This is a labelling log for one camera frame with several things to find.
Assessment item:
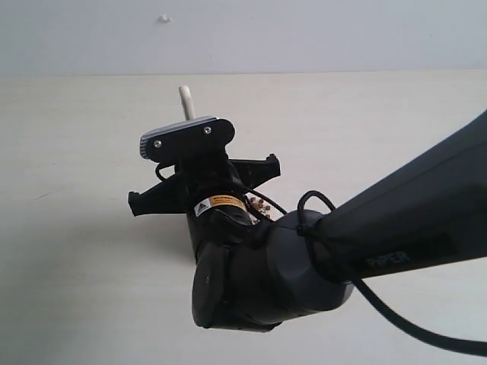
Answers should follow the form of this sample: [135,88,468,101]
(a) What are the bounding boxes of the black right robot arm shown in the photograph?
[128,115,486,332]

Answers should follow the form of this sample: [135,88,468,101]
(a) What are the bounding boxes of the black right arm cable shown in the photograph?
[154,163,487,349]

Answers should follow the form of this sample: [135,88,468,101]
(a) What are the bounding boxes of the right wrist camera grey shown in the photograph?
[139,116,235,167]

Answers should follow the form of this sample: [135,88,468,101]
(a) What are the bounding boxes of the white wooden paint brush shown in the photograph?
[178,85,196,120]

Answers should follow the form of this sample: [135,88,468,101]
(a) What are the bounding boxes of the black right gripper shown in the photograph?
[128,152,281,216]

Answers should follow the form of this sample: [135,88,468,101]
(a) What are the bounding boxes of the brown beans and white grains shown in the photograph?
[245,194,272,225]

